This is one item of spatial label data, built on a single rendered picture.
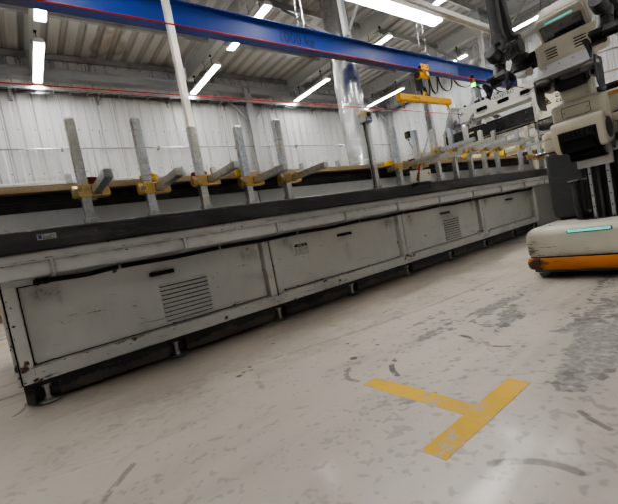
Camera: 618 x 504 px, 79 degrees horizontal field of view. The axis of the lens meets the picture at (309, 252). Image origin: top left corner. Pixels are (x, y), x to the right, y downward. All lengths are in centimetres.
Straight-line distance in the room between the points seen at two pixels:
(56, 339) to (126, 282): 36
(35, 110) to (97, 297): 774
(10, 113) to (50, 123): 63
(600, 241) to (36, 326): 261
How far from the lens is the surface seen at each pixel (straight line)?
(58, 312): 199
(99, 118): 964
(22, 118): 945
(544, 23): 245
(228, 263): 218
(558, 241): 236
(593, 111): 238
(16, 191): 193
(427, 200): 308
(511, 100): 586
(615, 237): 229
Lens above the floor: 50
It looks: 3 degrees down
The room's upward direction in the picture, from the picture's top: 11 degrees counter-clockwise
